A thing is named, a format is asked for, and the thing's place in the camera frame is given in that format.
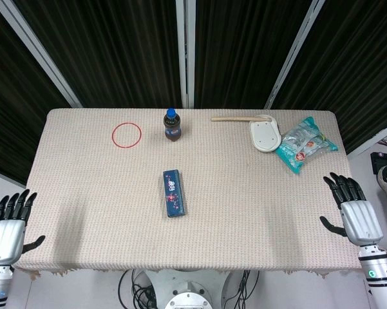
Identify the beige woven tablecloth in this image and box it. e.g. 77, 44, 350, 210
12, 108, 365, 279

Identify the cola bottle with blue cap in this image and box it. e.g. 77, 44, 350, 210
162, 108, 183, 143

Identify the white scoop with wooden handle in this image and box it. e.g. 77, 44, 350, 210
211, 114, 283, 153

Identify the black curtain panel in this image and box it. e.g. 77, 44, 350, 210
194, 0, 310, 109
0, 0, 74, 188
14, 0, 185, 109
272, 0, 387, 155

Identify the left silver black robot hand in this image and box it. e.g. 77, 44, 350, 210
0, 189, 46, 265

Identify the black cable bundle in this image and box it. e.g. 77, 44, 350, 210
234, 270, 261, 309
118, 269, 158, 309

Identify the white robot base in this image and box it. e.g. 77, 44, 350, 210
141, 268, 236, 309

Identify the teal snack bag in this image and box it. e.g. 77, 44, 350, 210
274, 116, 339, 176

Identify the red ring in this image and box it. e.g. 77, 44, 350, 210
111, 122, 143, 149

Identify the blue pencil case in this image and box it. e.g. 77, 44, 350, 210
162, 169, 187, 218

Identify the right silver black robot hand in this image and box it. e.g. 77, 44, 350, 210
319, 172, 384, 248

